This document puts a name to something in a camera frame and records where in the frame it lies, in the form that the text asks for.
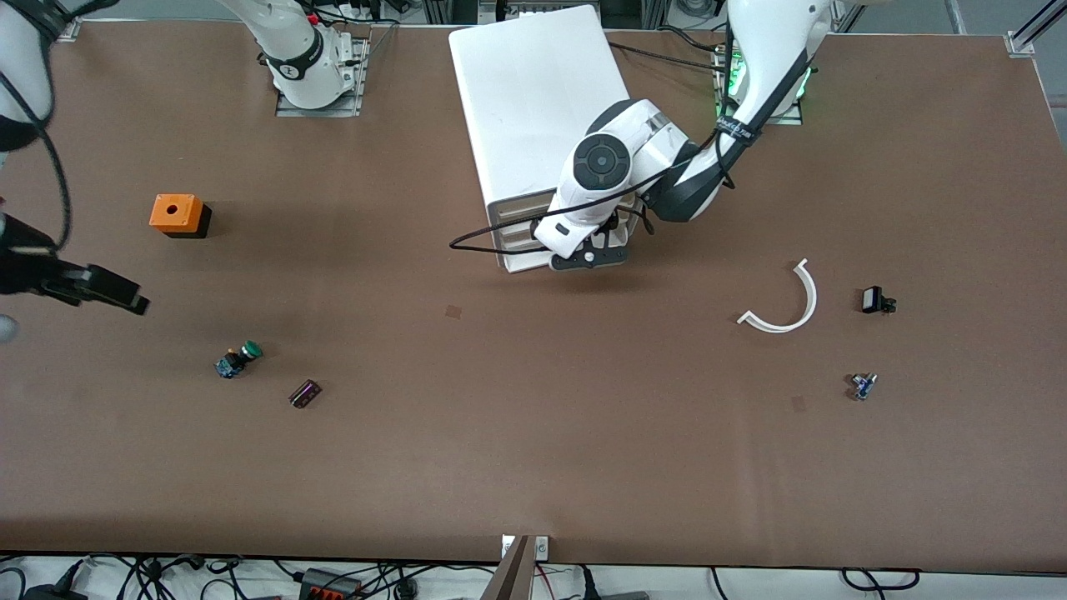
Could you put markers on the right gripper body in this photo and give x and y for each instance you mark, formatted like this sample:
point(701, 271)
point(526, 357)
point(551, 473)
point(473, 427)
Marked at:
point(25, 268)

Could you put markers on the white plastic drawer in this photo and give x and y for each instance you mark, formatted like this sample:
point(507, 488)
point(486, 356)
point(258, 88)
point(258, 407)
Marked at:
point(525, 262)
point(517, 228)
point(521, 208)
point(517, 242)

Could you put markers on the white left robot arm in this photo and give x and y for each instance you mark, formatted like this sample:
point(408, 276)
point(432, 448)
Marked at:
point(767, 50)

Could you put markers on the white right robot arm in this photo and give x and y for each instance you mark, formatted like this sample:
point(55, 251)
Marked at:
point(304, 58)

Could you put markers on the orange black button box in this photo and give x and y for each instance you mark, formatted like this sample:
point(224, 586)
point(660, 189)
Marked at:
point(173, 212)

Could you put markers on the green push button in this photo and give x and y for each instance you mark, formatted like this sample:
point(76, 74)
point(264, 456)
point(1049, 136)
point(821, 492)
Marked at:
point(242, 357)

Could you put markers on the white drawer cabinet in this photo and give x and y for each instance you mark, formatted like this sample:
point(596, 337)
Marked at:
point(517, 100)

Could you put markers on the white curved plastic strip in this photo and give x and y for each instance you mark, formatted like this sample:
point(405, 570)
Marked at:
point(810, 300)

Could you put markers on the black purple contact block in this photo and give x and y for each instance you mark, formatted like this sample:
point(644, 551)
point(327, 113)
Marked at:
point(305, 394)

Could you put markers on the small black component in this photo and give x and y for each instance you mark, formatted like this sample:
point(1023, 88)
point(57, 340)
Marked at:
point(873, 299)

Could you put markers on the small blue grey component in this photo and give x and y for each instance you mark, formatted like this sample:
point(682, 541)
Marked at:
point(863, 386)

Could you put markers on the black red power strip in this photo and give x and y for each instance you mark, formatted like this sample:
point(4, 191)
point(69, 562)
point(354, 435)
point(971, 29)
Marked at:
point(329, 583)

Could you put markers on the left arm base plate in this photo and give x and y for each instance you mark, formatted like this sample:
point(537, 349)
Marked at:
point(793, 118)

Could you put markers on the aluminium corner bracket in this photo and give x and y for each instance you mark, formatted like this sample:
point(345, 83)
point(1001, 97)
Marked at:
point(73, 30)
point(1020, 44)

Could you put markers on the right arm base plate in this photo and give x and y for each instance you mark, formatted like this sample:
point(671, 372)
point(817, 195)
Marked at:
point(360, 79)

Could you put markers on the small white bracket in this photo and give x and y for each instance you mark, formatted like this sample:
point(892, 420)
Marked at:
point(541, 547)
point(508, 547)

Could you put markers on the brown wooden post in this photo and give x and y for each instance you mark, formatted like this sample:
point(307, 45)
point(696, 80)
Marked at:
point(510, 575)

